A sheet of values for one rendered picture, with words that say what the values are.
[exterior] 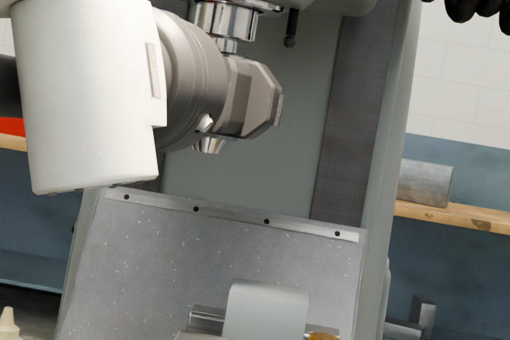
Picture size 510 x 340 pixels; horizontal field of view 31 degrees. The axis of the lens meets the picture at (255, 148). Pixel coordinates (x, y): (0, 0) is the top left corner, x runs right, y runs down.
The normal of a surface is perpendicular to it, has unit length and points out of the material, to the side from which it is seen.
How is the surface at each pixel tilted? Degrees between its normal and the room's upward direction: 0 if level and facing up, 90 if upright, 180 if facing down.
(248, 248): 63
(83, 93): 82
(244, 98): 90
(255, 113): 89
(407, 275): 90
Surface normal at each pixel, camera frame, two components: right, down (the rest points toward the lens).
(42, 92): -0.44, 0.03
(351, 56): -0.07, 0.04
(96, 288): 0.06, -0.40
